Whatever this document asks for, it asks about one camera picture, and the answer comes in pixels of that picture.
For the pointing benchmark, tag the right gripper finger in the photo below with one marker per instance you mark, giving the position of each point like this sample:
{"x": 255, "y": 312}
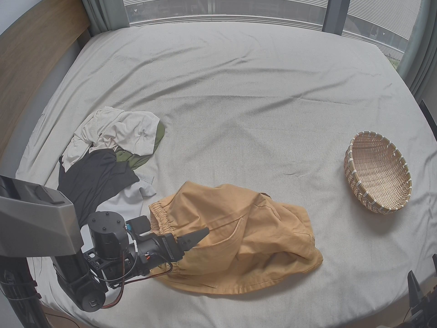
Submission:
{"x": 435, "y": 272}
{"x": 414, "y": 299}

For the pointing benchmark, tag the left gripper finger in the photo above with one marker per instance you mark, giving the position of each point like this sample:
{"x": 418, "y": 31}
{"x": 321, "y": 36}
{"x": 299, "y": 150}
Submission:
{"x": 191, "y": 239}

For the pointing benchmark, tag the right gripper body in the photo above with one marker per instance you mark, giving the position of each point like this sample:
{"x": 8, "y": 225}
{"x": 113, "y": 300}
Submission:
{"x": 428, "y": 314}

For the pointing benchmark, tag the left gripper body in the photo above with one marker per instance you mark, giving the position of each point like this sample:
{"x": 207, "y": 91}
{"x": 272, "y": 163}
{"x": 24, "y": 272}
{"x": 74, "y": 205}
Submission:
{"x": 160, "y": 249}

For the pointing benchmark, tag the tan shorts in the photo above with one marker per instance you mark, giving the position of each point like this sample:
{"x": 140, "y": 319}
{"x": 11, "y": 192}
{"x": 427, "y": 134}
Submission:
{"x": 256, "y": 234}

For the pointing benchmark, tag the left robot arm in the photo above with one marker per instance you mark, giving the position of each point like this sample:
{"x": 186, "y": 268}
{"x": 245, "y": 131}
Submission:
{"x": 34, "y": 224}

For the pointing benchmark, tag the pale grey garment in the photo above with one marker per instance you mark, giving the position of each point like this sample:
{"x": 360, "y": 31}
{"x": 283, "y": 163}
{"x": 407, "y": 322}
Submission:
{"x": 126, "y": 198}

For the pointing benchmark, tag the olive green garment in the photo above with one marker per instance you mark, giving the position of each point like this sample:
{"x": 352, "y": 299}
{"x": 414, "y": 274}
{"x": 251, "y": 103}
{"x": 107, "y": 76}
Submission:
{"x": 136, "y": 161}

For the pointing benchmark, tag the black garment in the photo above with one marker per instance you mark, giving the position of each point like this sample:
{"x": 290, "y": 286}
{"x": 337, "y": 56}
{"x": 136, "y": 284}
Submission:
{"x": 95, "y": 179}

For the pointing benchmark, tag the round woven basket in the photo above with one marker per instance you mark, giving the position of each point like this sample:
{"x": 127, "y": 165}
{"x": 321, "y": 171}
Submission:
{"x": 375, "y": 173}

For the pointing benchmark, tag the white garment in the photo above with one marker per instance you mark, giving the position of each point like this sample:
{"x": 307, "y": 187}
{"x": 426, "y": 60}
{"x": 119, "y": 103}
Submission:
{"x": 129, "y": 132}

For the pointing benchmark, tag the bed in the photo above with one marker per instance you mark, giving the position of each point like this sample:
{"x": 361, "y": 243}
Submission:
{"x": 239, "y": 97}

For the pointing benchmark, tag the grey-green curtain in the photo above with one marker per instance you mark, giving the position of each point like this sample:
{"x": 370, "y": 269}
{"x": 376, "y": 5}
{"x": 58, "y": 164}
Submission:
{"x": 102, "y": 5}
{"x": 421, "y": 46}

